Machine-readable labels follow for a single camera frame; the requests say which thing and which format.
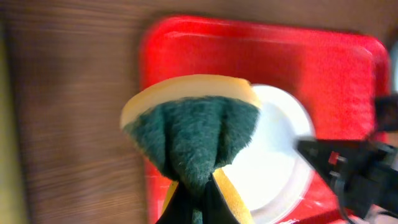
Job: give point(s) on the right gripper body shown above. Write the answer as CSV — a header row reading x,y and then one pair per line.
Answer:
x,y
360,173

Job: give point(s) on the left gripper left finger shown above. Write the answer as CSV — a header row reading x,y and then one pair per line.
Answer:
x,y
179,209

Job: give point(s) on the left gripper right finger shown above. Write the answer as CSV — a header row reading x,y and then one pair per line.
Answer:
x,y
214,207

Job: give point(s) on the white plate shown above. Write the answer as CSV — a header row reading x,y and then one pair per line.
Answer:
x,y
268,174

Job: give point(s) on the yellow green sponge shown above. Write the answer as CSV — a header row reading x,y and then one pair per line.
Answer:
x,y
193,126

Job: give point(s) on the mint green plate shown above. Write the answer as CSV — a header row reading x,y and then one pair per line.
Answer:
x,y
394,65

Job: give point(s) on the black tray with yellow liquid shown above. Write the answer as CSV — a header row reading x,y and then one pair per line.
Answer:
x,y
13,207

